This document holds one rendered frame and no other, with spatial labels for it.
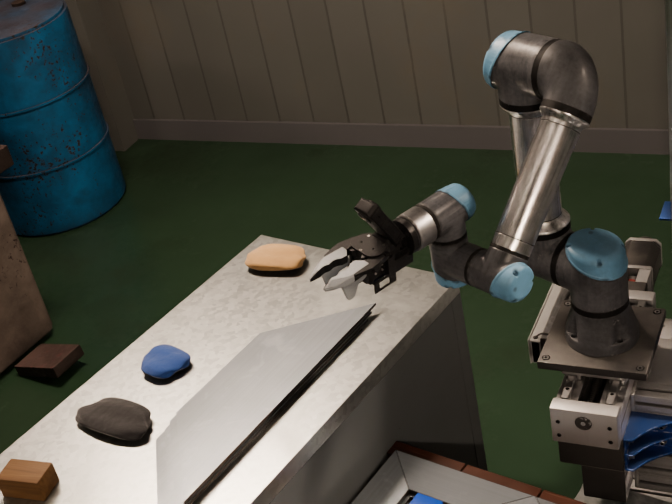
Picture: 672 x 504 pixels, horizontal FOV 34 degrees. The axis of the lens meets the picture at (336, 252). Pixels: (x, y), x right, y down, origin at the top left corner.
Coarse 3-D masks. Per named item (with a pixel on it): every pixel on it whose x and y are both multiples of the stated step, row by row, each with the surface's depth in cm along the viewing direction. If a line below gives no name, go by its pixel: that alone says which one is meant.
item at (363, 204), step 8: (360, 200) 190; (368, 200) 190; (360, 208) 189; (368, 208) 188; (376, 208) 188; (360, 216) 191; (368, 216) 188; (376, 216) 189; (384, 216) 190; (376, 224) 190; (384, 224) 191; (392, 224) 193; (384, 232) 192; (392, 232) 193; (400, 232) 195; (392, 240) 194
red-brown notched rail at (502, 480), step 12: (396, 444) 243; (420, 456) 238; (432, 456) 237; (456, 468) 233; (468, 468) 232; (492, 480) 228; (504, 480) 227; (516, 480) 226; (528, 492) 223; (540, 492) 223; (552, 492) 222
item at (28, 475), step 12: (12, 468) 217; (24, 468) 216; (36, 468) 216; (48, 468) 215; (0, 480) 215; (12, 480) 214; (24, 480) 213; (36, 480) 213; (48, 480) 215; (12, 492) 216; (24, 492) 215; (36, 492) 214; (48, 492) 215
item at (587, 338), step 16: (624, 304) 219; (576, 320) 222; (592, 320) 219; (608, 320) 219; (624, 320) 220; (576, 336) 226; (592, 336) 221; (608, 336) 220; (624, 336) 221; (592, 352) 222; (608, 352) 221
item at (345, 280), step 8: (352, 264) 190; (360, 264) 190; (344, 272) 188; (352, 272) 188; (336, 280) 187; (344, 280) 187; (352, 280) 188; (360, 280) 191; (328, 288) 187; (336, 288) 187; (344, 288) 189; (352, 288) 190; (352, 296) 191
